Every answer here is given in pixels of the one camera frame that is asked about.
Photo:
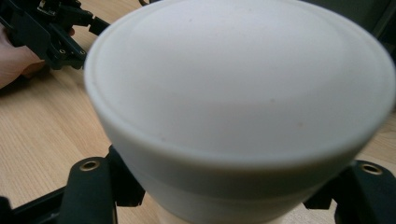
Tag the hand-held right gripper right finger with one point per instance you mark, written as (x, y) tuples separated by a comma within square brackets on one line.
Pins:
[(328, 193)]

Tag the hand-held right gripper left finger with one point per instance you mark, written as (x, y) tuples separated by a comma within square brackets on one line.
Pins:
[(123, 183)]

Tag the white cup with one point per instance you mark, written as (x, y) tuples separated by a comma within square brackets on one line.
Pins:
[(236, 102)]

